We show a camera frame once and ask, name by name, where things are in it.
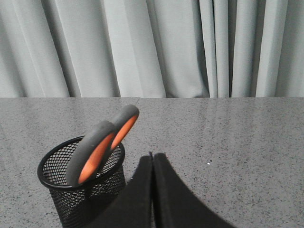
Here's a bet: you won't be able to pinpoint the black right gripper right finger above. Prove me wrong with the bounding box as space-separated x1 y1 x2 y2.
153 153 233 228

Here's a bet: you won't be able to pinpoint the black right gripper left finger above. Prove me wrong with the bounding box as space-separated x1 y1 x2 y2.
89 154 152 228

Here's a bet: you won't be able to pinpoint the grey orange handled scissors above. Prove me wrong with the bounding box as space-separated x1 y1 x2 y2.
66 104 140 187

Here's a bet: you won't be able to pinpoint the light grey pleated curtain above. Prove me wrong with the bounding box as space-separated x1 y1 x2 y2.
0 0 304 98

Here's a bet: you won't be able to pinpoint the black wire mesh bucket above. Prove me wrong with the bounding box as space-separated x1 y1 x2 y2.
37 136 125 228

